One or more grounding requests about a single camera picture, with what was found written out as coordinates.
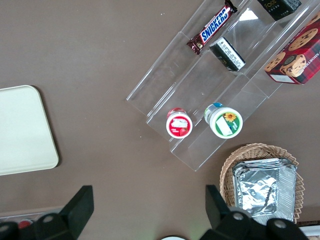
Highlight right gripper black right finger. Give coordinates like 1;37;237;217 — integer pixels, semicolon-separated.
199;184;266;240

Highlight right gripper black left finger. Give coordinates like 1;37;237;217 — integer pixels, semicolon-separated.
33;185;95;240

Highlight aluminium foil tray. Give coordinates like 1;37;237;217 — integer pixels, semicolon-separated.
231;157;297;226

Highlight green-lid gum jar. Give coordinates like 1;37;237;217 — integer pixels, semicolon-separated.
204;102;244;139

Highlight cream rectangular plastic tray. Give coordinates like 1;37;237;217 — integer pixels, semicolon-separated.
0;84;60;176

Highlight clear acrylic can holder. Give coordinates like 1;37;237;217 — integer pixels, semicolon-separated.
0;205;62;224

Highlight red cola can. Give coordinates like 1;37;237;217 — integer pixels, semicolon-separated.
17;219;33;230

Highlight light tan wicker basket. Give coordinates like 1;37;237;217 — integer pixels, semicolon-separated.
219;142;305;225

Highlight red lid yogurt cup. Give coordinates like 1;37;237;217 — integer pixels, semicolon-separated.
165;107;193;139

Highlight clear acrylic tiered shelf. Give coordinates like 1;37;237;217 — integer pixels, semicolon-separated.
125;0;320;172

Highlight small black box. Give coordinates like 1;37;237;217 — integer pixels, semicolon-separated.
208;36;246;73

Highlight red tartan cookie box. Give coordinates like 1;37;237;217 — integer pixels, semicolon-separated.
264;9;320;86

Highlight Snickers chocolate bar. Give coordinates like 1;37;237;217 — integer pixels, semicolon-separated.
186;0;238;55

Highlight black face-print box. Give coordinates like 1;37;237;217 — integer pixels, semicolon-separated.
257;0;303;22

